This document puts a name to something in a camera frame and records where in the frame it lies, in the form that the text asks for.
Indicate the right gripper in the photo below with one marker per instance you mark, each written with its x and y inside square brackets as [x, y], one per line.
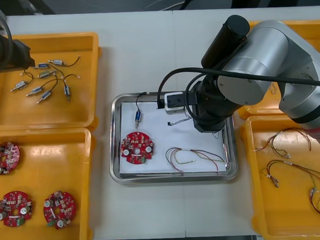
[210, 117]

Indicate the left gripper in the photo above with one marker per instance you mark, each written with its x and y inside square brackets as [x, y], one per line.
[21, 55]

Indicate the blue-label metal solenoid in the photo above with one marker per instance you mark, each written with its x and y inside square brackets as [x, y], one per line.
[138, 116]

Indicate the round red circuit board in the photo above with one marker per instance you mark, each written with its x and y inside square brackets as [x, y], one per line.
[12, 155]
[69, 202]
[9, 197]
[131, 142]

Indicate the steel tray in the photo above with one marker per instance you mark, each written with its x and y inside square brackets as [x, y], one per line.
[113, 143]

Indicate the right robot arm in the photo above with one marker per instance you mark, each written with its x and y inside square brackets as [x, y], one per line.
[265, 49]

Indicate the white paper sheet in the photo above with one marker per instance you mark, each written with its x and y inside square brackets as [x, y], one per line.
[192, 139]

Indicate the pile of metal solenoids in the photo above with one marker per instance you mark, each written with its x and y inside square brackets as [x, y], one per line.
[45, 74]

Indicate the yellow-orange plastic bin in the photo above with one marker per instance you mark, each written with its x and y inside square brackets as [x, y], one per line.
[71, 155]
[251, 110]
[69, 110]
[286, 220]

